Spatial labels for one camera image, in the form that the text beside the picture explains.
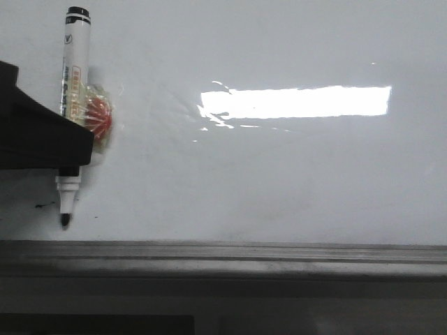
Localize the white whiteboard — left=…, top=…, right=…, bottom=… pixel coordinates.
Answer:
left=1, top=1, right=446, bottom=245

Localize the red magnet taped to marker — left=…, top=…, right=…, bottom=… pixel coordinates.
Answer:
left=74, top=84, right=114, bottom=154

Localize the black white whiteboard marker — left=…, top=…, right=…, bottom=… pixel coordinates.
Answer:
left=56, top=6, right=91, bottom=228

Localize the grey aluminium whiteboard frame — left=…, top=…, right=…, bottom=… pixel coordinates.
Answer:
left=1, top=240, right=446, bottom=281

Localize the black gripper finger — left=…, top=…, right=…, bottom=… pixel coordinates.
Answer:
left=1, top=61, right=94, bottom=170

